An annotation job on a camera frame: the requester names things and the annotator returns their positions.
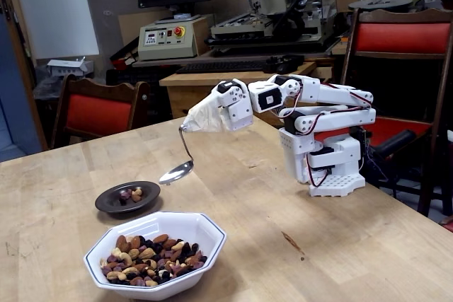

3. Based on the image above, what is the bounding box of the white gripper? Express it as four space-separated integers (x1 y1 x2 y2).
211 78 255 132

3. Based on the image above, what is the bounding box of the bent metal spoon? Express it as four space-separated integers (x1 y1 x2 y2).
158 124 195 185

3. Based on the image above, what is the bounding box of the scooped nuts portion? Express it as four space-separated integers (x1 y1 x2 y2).
118 186 144 204

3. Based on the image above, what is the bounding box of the beige masking tape wrap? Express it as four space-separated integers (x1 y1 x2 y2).
180 91 231 133

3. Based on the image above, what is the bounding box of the black keyboard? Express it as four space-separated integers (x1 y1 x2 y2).
176 60 273 75

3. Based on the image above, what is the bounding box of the wooden workbench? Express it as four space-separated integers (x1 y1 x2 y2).
159 61 336 128

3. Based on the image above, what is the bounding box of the black mouse device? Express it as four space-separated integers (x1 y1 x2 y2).
265 54 305 76

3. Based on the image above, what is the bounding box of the beige control box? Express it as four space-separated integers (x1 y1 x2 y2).
137 15 209 62

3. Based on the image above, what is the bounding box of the dark brown dish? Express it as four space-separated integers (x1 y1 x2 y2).
94 180 162 214

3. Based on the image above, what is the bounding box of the white octagonal bowl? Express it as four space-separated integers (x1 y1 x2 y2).
84 210 227 301

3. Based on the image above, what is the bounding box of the black circuit board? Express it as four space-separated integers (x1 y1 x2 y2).
357 127 373 147

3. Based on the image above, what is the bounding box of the small wooden red-cushioned chair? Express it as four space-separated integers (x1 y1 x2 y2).
50 74 151 149

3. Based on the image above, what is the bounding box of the black cylinder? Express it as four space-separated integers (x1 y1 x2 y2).
375 129 418 158

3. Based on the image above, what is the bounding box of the grey board panel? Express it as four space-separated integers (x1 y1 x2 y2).
80 0 142 69

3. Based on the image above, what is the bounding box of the mixed nuts pile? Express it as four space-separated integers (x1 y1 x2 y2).
98 233 208 287

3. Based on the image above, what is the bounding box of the white router box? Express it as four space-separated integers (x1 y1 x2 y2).
46 56 95 79

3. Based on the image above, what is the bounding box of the black round turntable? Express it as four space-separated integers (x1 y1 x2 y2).
348 0 414 11

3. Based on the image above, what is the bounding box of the large wooden red-cushioned chair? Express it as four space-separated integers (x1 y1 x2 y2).
339 7 453 218

